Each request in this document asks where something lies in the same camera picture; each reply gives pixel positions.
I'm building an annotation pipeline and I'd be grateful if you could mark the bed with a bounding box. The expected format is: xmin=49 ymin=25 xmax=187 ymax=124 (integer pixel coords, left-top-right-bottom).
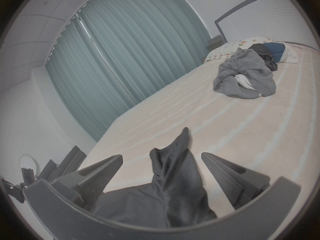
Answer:
xmin=77 ymin=0 xmax=320 ymax=224

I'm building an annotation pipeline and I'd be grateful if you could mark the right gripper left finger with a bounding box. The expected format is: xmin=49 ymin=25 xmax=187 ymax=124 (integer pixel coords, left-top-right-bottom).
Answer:
xmin=51 ymin=154 xmax=123 ymax=208

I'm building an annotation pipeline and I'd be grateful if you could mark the grey bedside table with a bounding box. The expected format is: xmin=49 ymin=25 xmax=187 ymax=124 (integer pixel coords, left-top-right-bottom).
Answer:
xmin=201 ymin=35 xmax=229 ymax=62

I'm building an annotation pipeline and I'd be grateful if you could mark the black T-shirt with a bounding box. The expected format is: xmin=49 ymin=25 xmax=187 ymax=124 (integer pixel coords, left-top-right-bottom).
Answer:
xmin=91 ymin=127 xmax=218 ymax=228

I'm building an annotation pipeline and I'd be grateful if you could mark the grey garment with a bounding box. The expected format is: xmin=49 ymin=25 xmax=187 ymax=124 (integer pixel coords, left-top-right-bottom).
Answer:
xmin=213 ymin=48 xmax=277 ymax=99

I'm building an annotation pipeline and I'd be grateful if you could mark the black chest of drawers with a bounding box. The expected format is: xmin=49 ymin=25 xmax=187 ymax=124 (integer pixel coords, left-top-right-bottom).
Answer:
xmin=40 ymin=145 xmax=87 ymax=182

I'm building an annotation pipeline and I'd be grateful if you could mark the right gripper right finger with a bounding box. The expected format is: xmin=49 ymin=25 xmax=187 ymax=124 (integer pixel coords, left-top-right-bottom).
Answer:
xmin=201 ymin=152 xmax=271 ymax=211

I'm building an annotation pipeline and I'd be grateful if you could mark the white printed pillow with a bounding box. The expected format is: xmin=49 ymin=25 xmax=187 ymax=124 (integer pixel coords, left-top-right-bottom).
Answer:
xmin=204 ymin=36 xmax=273 ymax=61

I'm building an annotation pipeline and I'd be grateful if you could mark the black shiny garment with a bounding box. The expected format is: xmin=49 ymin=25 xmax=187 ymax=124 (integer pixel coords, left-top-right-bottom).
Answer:
xmin=249 ymin=43 xmax=278 ymax=71

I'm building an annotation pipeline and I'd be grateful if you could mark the white round mirror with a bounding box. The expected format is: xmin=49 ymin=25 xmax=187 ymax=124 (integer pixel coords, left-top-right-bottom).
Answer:
xmin=19 ymin=154 xmax=40 ymax=179

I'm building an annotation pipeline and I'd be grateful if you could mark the blue and white garment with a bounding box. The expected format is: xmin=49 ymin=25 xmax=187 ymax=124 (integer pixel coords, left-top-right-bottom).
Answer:
xmin=262 ymin=41 xmax=299 ymax=64

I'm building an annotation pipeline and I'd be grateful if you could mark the blue-green curtain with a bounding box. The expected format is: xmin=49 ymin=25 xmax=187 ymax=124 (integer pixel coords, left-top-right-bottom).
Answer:
xmin=77 ymin=0 xmax=210 ymax=104
xmin=45 ymin=18 xmax=137 ymax=142

